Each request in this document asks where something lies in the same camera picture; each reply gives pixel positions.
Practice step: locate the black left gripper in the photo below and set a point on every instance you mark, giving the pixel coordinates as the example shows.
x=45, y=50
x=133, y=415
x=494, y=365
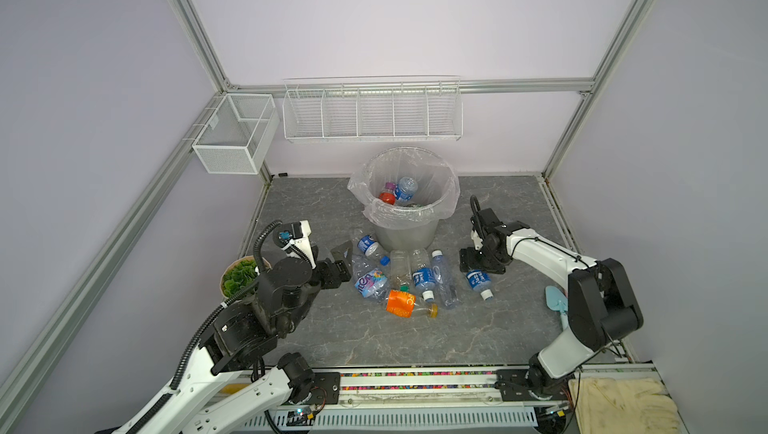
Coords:
x=335, y=279

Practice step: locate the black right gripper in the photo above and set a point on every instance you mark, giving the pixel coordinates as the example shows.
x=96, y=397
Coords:
x=466, y=261

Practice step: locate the slim clear bottle white cap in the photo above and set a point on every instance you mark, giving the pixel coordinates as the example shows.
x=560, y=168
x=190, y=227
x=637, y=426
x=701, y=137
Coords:
x=445, y=280

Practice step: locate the red drink bottle purple cap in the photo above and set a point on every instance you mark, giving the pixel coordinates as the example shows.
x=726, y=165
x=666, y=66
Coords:
x=388, y=193

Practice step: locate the orange label bottle yellow cap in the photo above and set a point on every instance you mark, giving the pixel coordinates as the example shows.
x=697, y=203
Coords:
x=405, y=305

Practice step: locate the blue label bottle front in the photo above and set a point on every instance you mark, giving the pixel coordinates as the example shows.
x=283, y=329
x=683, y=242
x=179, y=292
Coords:
x=407, y=187

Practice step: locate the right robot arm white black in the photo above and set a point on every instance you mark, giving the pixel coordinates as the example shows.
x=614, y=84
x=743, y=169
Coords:
x=602, y=305

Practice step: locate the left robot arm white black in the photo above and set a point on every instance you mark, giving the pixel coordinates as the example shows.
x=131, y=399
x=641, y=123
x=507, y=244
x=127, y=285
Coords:
x=221, y=380

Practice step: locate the clear plastic bin liner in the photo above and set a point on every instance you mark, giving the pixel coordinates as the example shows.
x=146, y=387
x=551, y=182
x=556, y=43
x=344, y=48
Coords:
x=436, y=199

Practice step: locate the grey mesh waste bin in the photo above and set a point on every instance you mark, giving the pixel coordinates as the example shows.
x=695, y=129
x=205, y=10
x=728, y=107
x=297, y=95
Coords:
x=408, y=239

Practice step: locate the small bottle dark blue cap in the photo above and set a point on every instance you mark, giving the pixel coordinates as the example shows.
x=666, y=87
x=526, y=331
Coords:
x=369, y=247

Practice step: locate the clear bottle colourful label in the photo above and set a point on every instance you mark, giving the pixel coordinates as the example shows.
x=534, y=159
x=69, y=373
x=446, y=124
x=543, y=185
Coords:
x=370, y=280

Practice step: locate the clear bottle blue label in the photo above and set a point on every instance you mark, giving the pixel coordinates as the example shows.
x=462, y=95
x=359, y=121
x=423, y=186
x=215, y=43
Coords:
x=422, y=275

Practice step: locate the teal garden trowel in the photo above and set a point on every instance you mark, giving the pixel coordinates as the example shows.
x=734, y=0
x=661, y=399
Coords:
x=557, y=302

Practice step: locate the green plant in beige pot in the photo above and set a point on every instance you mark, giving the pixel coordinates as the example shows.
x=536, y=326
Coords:
x=238, y=276

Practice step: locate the beige cloth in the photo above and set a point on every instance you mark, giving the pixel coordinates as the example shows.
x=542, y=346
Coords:
x=611, y=406

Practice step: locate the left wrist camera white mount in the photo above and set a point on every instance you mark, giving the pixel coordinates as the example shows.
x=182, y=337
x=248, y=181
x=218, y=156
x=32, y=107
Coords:
x=293, y=240

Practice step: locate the aluminium frame enclosure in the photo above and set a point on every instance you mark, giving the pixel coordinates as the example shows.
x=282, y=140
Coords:
x=95, y=96

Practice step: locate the black rail with coloured strip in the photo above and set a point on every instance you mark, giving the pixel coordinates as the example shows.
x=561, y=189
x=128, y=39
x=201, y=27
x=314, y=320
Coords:
x=491, y=385

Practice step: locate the white wire wall shelf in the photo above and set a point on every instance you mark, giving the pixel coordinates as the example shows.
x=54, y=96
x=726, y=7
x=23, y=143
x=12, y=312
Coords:
x=375, y=109

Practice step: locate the white mesh wall basket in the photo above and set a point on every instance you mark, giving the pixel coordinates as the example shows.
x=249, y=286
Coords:
x=237, y=135

